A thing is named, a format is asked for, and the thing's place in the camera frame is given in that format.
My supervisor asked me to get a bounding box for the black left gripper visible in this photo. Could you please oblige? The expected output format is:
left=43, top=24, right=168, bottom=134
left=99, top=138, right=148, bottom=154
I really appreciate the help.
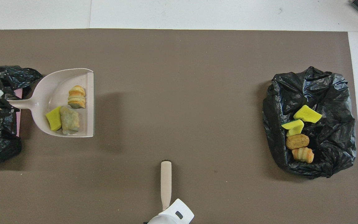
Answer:
left=0, top=90, right=13, bottom=111

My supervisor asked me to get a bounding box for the beige plastic dustpan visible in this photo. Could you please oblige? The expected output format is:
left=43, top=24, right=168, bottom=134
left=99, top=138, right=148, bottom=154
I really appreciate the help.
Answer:
left=7, top=68, right=94, bottom=138

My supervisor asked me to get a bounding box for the small yellow sponge wedge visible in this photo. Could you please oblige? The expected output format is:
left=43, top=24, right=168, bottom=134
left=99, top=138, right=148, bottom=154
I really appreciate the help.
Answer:
left=45, top=106, right=62, bottom=131

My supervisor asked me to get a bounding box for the pale beige bread chunk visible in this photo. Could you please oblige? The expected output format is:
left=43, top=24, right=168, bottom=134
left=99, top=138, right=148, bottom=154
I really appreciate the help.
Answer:
left=60, top=106, right=80, bottom=135

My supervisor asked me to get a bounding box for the orange striped croissant piece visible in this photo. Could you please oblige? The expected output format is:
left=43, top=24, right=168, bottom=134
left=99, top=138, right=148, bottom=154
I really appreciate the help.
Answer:
left=292, top=147, right=314, bottom=163
left=67, top=85, right=86, bottom=109

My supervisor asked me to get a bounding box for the beige brush with black bristles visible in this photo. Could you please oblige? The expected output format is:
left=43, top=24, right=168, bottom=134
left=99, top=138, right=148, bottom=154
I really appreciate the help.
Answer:
left=161, top=161, right=172, bottom=211

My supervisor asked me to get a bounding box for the yellow sponge piece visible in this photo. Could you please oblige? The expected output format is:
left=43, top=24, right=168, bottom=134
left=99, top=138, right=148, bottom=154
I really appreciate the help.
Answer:
left=281, top=119, right=305, bottom=137
left=293, top=105, right=323, bottom=123

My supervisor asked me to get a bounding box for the brown bread roll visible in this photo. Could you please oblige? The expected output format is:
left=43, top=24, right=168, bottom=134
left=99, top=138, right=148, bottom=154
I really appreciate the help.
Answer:
left=286, top=134, right=310, bottom=150

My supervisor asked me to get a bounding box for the pink plastic bin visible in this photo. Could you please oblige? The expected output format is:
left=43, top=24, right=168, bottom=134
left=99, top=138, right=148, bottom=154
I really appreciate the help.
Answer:
left=13, top=88, right=23, bottom=137

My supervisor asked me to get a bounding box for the black trash bag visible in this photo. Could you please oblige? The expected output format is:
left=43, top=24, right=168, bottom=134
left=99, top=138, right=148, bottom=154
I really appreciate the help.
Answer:
left=262, top=66, right=356, bottom=180

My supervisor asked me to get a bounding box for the brown table mat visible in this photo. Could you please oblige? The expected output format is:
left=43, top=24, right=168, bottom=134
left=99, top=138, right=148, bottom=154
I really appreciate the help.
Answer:
left=0, top=29, right=358, bottom=224

